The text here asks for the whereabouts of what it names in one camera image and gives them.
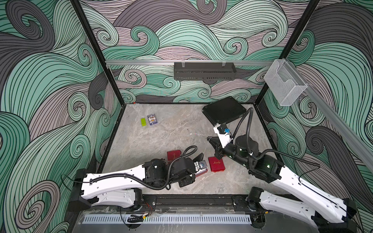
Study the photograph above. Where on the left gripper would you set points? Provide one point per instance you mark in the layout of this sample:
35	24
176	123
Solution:
186	182

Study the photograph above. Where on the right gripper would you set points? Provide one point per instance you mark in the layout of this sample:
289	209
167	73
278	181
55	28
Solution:
218	147

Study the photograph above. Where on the red jewelry box lid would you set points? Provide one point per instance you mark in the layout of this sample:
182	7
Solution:
216	165

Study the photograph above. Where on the red jewelry box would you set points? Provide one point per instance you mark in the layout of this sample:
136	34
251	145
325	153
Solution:
172	155

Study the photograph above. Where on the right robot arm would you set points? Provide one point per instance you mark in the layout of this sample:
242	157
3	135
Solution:
323	211

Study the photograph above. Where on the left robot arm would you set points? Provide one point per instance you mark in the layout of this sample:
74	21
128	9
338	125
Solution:
124	188

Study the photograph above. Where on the black flat case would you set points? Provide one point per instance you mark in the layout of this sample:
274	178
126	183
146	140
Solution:
223	111

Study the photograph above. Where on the small card pack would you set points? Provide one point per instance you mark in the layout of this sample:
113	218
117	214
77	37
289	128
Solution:
152	119

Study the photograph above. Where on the green small block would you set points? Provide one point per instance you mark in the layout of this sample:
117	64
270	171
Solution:
143	122

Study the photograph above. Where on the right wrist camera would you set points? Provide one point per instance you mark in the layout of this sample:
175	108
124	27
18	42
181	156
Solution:
224	134

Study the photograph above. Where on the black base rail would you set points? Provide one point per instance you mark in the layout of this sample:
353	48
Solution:
236	202

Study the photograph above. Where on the black wall tray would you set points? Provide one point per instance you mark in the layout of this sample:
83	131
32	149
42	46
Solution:
204	72

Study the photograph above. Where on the clear acrylic wall holder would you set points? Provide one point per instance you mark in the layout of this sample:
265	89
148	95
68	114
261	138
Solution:
285	82

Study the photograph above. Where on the aluminium wall rail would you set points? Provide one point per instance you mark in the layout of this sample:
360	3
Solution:
148	62

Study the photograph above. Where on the white slotted cable duct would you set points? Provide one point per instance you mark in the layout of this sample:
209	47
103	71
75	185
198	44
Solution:
171	219

